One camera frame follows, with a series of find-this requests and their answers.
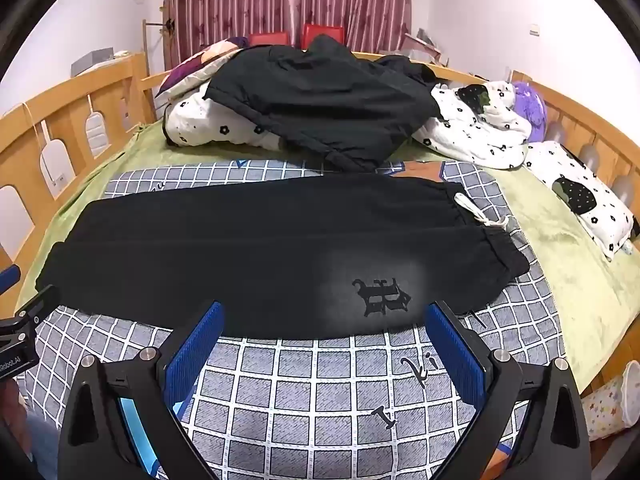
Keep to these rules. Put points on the wooden headboard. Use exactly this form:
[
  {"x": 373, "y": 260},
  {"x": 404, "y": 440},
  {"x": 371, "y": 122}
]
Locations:
[{"x": 65, "y": 105}]

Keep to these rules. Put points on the white wall socket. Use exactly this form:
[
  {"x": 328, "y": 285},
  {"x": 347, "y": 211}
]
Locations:
[{"x": 535, "y": 30}]

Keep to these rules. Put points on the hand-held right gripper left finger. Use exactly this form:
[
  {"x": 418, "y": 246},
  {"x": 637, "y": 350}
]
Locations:
[{"x": 195, "y": 352}]

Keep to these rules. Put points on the white floral pillow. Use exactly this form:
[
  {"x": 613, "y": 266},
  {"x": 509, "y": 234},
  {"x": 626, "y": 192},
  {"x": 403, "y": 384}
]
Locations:
[{"x": 610, "y": 225}]

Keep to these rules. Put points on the grey box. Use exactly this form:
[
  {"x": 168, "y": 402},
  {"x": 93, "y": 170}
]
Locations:
[{"x": 92, "y": 62}]

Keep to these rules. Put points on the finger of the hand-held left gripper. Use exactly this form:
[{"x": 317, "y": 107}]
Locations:
[
  {"x": 37, "y": 307},
  {"x": 9, "y": 280}
]

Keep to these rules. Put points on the green bed sheet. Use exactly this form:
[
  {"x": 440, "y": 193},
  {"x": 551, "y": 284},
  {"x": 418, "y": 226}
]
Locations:
[{"x": 565, "y": 240}]

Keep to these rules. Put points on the black jacket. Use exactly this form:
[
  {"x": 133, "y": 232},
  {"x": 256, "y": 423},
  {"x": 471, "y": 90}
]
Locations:
[{"x": 325, "y": 95}]

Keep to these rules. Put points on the black pants with print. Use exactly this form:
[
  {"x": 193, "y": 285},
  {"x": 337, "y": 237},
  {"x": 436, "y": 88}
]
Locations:
[{"x": 225, "y": 260}]

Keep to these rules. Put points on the grey checked blanket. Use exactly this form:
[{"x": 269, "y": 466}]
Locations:
[{"x": 300, "y": 400}]

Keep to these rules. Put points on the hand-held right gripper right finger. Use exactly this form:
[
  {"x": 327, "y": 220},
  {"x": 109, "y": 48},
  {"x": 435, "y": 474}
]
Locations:
[{"x": 456, "y": 355}]

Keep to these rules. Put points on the star patterned bin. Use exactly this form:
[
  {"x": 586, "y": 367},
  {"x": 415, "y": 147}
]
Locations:
[{"x": 605, "y": 405}]

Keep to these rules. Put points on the wooden coat rack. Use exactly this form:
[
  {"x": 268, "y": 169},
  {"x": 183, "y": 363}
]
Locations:
[{"x": 145, "y": 60}]

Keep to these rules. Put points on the person's left forearm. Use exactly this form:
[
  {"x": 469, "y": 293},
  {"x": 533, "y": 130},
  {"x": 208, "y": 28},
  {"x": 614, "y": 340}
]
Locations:
[{"x": 42, "y": 440}]

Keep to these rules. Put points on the purple plush toy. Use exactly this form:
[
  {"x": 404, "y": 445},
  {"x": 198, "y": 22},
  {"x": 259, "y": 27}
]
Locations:
[{"x": 532, "y": 105}]

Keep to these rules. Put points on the red chair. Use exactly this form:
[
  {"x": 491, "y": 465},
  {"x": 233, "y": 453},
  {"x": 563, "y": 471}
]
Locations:
[
  {"x": 268, "y": 39},
  {"x": 322, "y": 32}
]

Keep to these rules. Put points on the purple and pink pillow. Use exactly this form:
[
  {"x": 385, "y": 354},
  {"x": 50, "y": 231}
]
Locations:
[{"x": 200, "y": 65}]

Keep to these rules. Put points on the cardboard pieces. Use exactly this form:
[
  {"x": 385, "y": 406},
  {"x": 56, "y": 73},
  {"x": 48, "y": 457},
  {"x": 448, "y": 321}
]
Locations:
[{"x": 422, "y": 45}]

